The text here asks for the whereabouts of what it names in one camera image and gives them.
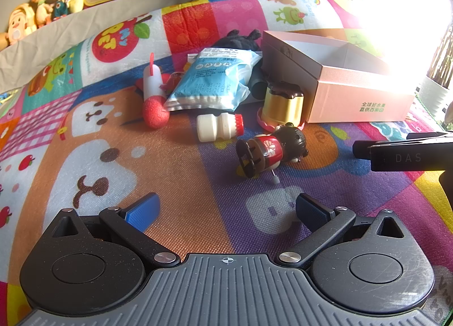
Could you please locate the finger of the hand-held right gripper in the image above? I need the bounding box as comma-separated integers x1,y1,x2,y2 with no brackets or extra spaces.
406,131,453,142
352,139,453,172

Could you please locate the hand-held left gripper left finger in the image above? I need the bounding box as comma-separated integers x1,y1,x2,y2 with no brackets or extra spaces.
42,192,181,270

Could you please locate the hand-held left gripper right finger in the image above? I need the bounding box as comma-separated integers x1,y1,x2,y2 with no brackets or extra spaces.
278,192,407,272

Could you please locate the pink cardboard box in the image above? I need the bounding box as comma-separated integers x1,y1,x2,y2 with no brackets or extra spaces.
262,28,416,123

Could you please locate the black and red wind-up toy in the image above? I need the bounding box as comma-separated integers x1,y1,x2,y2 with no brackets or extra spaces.
235,122,308,185

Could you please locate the gold pudding toy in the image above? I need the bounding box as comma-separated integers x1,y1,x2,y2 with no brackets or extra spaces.
257,81,305,133

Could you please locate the white yogurt bottle red cap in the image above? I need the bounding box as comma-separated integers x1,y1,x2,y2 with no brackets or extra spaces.
196,112,245,143

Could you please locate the white foam rocket red tip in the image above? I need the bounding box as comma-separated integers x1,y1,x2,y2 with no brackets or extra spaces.
135,53,183,130

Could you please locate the blue face mask packet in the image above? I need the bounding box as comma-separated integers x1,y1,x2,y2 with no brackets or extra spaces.
163,47,263,112

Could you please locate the black plush toy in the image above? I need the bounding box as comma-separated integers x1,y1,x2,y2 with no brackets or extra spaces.
212,29,262,52

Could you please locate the white flower pot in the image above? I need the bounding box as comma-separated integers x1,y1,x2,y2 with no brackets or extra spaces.
418,74,453,114

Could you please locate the colourful cartoon play mat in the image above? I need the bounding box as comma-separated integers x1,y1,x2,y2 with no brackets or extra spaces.
0,0,453,326

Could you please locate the black cylinder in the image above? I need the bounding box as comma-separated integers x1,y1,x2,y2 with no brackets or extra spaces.
249,76,270,100

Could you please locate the yellow deer plush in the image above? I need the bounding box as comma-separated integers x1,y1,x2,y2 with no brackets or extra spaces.
30,0,54,27

